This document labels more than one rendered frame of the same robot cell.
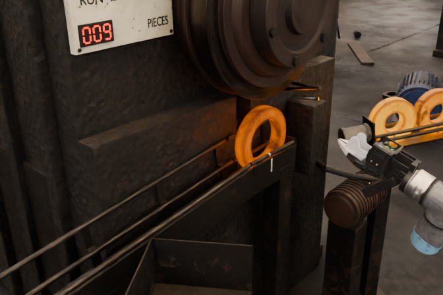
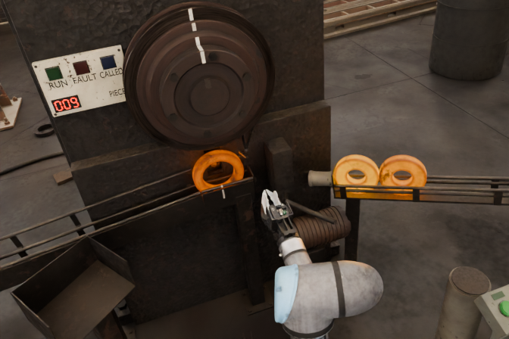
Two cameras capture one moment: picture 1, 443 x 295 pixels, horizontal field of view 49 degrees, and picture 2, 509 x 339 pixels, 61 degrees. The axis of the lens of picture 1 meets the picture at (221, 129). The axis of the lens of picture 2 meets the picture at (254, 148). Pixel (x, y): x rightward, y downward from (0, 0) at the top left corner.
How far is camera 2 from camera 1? 1.00 m
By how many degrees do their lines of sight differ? 30
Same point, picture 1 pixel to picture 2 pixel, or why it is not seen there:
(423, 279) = (409, 303)
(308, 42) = (226, 117)
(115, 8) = (79, 87)
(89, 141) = (74, 165)
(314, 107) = (273, 154)
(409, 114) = (370, 172)
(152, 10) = (112, 85)
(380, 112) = (340, 166)
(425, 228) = not seen: hidden behind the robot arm
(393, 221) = (429, 241)
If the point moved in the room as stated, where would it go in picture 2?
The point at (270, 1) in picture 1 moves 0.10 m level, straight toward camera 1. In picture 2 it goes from (164, 97) to (138, 113)
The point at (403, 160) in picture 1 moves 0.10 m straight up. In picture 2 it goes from (285, 225) to (282, 200)
